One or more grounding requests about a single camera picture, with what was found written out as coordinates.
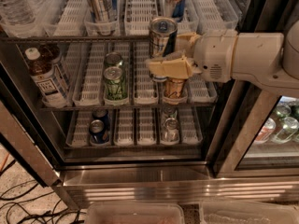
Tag front green soda can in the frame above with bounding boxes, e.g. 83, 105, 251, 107
104, 66, 127, 101

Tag right clear plastic bin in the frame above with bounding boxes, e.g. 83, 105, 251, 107
199, 201, 299, 224

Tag rear green soda can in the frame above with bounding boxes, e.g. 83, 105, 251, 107
104, 52, 123, 69

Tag left clear plastic bin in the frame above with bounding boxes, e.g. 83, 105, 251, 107
84, 202, 185, 224

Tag rear tea bottle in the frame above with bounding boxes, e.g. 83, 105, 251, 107
43, 44, 70, 91

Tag tall silver can left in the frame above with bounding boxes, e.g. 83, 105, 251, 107
87, 0, 118, 35

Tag red bull can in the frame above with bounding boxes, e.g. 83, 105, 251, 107
148, 16, 178, 83
164, 0, 185, 22

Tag front blue soda can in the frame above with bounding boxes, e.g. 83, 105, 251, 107
89, 119, 109, 144

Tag green soda can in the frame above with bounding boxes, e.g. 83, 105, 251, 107
104, 52, 123, 69
104, 66, 127, 101

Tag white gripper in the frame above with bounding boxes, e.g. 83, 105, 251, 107
146, 29, 237, 83

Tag rear blue soda can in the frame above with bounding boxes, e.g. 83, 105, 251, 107
93, 109, 110, 130

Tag blue soda can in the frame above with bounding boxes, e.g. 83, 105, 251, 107
89, 119, 109, 144
93, 109, 110, 130

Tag green can behind glass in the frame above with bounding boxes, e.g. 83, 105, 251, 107
271, 117, 299, 144

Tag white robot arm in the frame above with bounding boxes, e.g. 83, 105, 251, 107
145, 24, 299, 97

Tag black floor cables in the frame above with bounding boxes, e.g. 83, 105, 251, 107
0, 159, 85, 224

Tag stainless steel fridge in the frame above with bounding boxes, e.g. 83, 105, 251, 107
0, 0, 299, 208

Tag red can behind glass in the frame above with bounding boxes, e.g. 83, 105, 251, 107
253, 118, 276, 144

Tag clear water bottle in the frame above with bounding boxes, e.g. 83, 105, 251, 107
0, 0, 35, 25

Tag tea bottle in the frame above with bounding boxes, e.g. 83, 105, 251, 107
25, 48, 67, 108
43, 44, 70, 91

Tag front silver can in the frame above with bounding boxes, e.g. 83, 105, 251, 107
163, 118, 179, 142

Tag front orange soda can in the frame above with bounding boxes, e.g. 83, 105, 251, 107
164, 78, 186, 99

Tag front tea bottle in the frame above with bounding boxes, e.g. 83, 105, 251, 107
25, 48, 67, 108

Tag rear silver can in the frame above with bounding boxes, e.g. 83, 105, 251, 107
162, 106, 178, 120

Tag open fridge door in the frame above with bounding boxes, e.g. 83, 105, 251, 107
0, 64, 79, 210

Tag clear plastic bin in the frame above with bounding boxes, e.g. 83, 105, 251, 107
199, 201, 299, 224
84, 202, 185, 224

